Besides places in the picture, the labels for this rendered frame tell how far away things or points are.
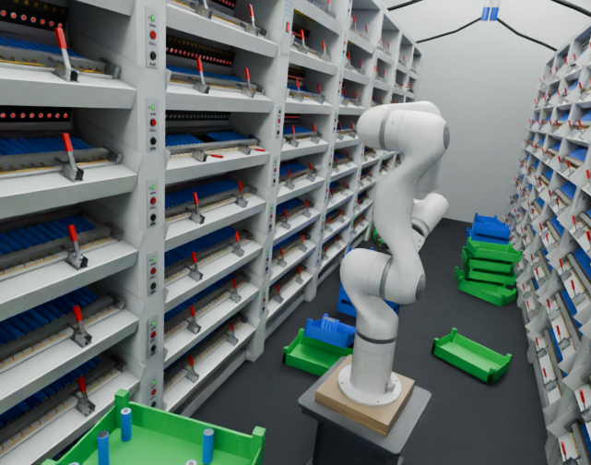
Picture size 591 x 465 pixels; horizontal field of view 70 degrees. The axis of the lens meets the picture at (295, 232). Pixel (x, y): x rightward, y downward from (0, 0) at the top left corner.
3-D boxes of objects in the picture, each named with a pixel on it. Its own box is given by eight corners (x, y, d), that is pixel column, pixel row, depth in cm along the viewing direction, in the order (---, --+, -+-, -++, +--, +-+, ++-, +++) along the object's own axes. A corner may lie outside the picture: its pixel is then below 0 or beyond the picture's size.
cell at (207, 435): (210, 436, 75) (209, 466, 77) (215, 430, 77) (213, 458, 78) (201, 434, 75) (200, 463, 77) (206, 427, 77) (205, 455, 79)
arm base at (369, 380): (411, 382, 131) (419, 330, 125) (383, 417, 117) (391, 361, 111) (358, 357, 142) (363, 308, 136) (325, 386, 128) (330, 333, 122)
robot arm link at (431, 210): (403, 212, 139) (429, 221, 134) (424, 187, 144) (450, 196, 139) (405, 230, 145) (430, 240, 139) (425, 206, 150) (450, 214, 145)
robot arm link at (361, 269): (387, 349, 115) (399, 268, 107) (328, 326, 125) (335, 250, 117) (403, 329, 125) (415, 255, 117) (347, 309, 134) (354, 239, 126)
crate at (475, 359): (508, 369, 203) (512, 354, 201) (490, 385, 190) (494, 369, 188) (451, 340, 224) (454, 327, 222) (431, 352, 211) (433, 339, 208)
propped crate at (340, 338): (321, 327, 223) (325, 313, 223) (358, 339, 216) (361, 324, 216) (302, 335, 195) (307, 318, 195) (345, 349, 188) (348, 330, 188)
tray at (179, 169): (265, 163, 163) (275, 140, 160) (159, 185, 110) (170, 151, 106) (224, 139, 168) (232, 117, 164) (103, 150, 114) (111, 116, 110)
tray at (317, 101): (330, 113, 220) (341, 88, 215) (280, 113, 166) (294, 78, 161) (297, 97, 225) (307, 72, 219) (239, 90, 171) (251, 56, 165)
